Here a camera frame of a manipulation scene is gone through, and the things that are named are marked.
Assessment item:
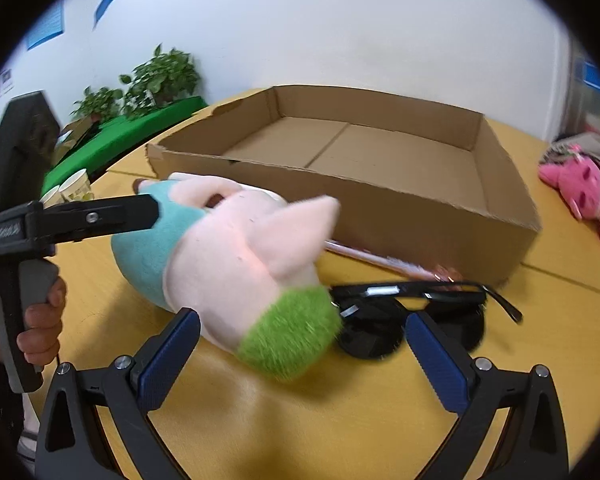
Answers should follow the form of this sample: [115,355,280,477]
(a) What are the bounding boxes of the large potted green plant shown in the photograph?
[119,44,202,111]

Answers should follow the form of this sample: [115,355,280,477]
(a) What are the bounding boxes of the bright pink plush toy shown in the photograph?
[537,145,600,248]

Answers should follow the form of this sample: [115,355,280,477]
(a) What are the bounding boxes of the small potted green plant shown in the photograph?
[70,86,125,123]

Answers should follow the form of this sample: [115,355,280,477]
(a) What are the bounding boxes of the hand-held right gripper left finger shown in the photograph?
[35,306,202,480]

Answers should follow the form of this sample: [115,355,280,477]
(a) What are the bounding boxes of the person's left hand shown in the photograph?
[17,276,68,367]

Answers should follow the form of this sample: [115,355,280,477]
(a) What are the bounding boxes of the brown cardboard box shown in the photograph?
[146,85,542,291]

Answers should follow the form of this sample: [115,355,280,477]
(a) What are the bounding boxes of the black sunglasses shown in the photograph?
[327,281,523,359]

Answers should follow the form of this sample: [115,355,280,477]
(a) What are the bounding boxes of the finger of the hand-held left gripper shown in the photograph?
[40,194,162,247]

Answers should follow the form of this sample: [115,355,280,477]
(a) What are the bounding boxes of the blue wall poster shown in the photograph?
[26,4,65,52]

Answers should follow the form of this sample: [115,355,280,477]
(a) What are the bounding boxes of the small brown box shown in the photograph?
[60,120,102,147]

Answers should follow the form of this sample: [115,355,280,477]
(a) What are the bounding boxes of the pink pig plush toy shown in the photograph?
[132,172,343,383]

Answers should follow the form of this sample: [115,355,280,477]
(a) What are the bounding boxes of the pink pen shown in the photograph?
[322,240,461,283]

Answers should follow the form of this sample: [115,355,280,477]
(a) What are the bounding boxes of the blue window banner decal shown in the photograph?
[577,57,600,96]

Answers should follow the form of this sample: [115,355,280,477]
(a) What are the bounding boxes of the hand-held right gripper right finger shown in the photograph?
[405,310,570,480]

